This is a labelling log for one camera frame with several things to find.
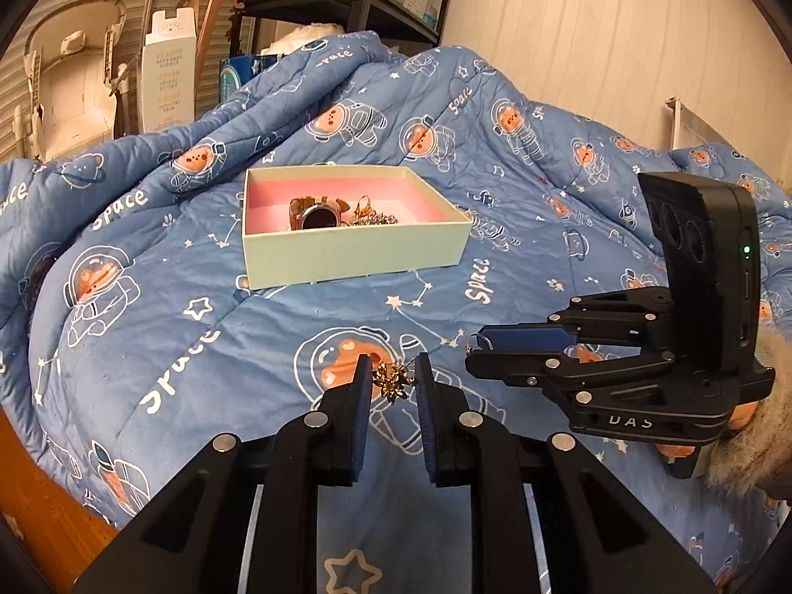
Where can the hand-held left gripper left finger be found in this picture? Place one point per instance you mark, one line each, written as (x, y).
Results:
(362, 396)

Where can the person's right forearm fur sleeve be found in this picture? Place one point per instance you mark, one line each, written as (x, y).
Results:
(755, 458)

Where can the white plastic baby seat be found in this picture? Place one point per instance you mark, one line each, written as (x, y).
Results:
(68, 86)

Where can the blue astronaut print blanket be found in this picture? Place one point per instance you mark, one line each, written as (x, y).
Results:
(185, 322)

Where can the pale green box pink inside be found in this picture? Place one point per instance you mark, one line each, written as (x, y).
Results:
(346, 253)

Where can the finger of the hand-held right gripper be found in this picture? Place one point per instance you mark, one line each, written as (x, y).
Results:
(513, 369)
(526, 338)

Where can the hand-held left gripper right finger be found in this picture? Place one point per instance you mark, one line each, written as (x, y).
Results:
(427, 408)

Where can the blue tissue pack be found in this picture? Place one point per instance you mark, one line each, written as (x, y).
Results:
(247, 77)

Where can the gold flower pendant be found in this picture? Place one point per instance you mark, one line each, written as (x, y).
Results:
(393, 380)

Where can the person's right hand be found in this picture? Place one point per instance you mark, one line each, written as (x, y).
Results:
(744, 416)

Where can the copper coloured pole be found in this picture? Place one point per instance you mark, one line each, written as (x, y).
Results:
(213, 6)

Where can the white metal frame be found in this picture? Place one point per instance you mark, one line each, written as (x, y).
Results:
(690, 124)

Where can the gold rings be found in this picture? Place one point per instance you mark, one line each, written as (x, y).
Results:
(362, 207)

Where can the tall white carton box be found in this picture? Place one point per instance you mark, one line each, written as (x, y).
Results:
(168, 74)

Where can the white fluffy cloth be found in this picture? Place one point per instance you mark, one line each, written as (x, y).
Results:
(303, 36)

